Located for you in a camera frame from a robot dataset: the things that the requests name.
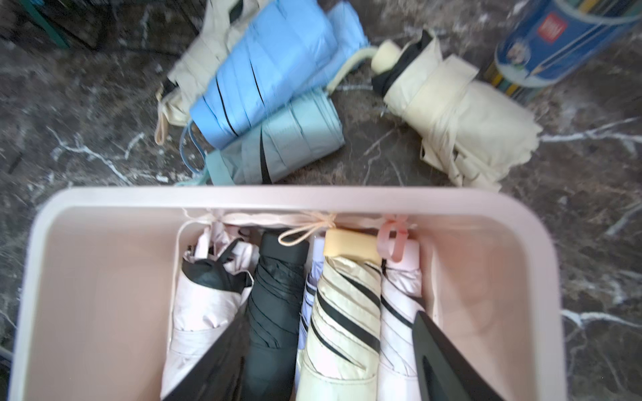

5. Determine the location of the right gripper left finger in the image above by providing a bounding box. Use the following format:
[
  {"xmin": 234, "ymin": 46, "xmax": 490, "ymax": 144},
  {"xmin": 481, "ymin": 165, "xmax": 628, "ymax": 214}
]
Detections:
[{"xmin": 163, "ymin": 312, "xmax": 249, "ymax": 400}]

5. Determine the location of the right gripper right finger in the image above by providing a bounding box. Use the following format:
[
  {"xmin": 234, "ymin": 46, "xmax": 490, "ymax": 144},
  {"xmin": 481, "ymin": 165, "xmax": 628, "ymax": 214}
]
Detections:
[{"xmin": 412, "ymin": 312, "xmax": 503, "ymax": 401}]

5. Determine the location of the black umbrella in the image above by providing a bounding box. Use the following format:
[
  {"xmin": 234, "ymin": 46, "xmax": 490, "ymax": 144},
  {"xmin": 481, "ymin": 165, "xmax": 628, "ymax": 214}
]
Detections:
[{"xmin": 241, "ymin": 231, "xmax": 309, "ymax": 400}]

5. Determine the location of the beige striped umbrella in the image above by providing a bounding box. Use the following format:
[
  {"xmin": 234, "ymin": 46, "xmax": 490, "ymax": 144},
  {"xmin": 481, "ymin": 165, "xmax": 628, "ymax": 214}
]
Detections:
[{"xmin": 279, "ymin": 212, "xmax": 383, "ymax": 400}]

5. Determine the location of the pink plastic storage box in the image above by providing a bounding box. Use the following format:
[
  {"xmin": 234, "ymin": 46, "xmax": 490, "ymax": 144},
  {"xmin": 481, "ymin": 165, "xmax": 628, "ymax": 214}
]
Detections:
[{"xmin": 9, "ymin": 185, "xmax": 567, "ymax": 400}]

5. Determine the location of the cream umbrella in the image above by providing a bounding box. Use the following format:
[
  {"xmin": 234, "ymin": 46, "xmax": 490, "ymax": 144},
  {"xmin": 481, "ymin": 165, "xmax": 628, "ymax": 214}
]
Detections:
[
  {"xmin": 155, "ymin": 0, "xmax": 269, "ymax": 145},
  {"xmin": 326, "ymin": 31, "xmax": 543, "ymax": 192}
]

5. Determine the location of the blue umbrella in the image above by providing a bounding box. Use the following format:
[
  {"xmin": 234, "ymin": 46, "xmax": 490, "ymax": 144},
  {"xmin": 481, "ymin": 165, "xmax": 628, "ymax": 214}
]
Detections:
[{"xmin": 181, "ymin": 1, "xmax": 369, "ymax": 175}]

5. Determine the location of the purple umbrella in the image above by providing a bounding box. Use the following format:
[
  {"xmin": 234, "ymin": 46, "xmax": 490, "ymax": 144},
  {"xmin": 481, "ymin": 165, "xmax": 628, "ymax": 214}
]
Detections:
[{"xmin": 294, "ymin": 237, "xmax": 325, "ymax": 394}]

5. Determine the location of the mint green folded umbrella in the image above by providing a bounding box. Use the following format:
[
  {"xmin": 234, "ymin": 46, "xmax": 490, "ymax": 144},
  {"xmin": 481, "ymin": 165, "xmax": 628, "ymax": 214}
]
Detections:
[{"xmin": 177, "ymin": 88, "xmax": 344, "ymax": 186}]

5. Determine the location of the blue lid pencil jar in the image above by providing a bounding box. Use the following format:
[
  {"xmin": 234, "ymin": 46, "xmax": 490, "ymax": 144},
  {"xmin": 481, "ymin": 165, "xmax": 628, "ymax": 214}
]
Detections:
[{"xmin": 483, "ymin": 0, "xmax": 641, "ymax": 105}]

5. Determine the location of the black wire file rack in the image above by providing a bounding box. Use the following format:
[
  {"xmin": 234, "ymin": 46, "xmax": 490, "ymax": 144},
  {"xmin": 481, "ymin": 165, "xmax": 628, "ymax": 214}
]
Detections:
[{"xmin": 1, "ymin": 1, "xmax": 206, "ymax": 57}]

